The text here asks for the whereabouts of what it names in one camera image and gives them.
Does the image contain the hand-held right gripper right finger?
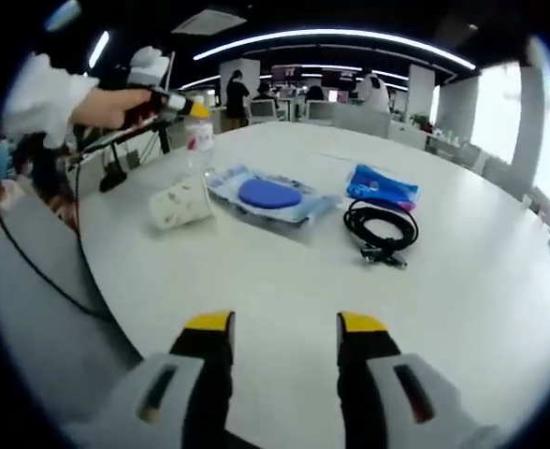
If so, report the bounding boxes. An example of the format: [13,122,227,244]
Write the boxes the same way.
[335,311,503,449]

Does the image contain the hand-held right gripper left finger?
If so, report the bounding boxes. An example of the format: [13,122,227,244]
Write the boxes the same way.
[68,309,237,449]

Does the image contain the clear water bottle red label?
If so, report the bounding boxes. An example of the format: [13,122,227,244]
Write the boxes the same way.
[182,114,216,177]

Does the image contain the white paper cup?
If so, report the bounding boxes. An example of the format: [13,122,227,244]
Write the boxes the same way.
[148,175,215,231]

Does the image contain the blue pad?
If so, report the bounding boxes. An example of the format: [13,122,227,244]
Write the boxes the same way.
[204,163,344,228]

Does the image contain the blue plastic packet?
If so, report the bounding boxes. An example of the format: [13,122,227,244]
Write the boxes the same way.
[345,162,420,211]

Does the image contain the person's left hand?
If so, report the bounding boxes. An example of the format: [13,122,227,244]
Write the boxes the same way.
[71,87,152,128]

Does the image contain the short ceiling light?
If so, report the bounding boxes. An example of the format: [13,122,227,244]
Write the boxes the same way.
[86,30,111,71]
[44,0,80,32]

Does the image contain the ceiling air vent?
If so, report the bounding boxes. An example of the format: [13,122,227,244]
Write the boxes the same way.
[170,4,249,36]

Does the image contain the white mesh office chair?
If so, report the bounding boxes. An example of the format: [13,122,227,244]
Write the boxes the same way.
[304,100,347,123]
[248,99,286,126]

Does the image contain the computer monitor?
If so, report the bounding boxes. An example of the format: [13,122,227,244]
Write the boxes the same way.
[270,65,304,88]

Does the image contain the white table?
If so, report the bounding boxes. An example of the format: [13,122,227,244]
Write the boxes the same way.
[76,122,550,449]

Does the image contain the long curved ceiling light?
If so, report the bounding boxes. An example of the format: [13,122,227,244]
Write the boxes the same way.
[193,28,477,71]

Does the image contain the white office desks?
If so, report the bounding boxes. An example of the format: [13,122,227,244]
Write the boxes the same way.
[386,119,538,197]

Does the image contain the narrow window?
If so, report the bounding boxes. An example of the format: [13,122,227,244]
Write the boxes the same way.
[470,63,523,165]

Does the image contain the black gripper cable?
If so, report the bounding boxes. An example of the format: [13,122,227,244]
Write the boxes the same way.
[0,125,115,322]

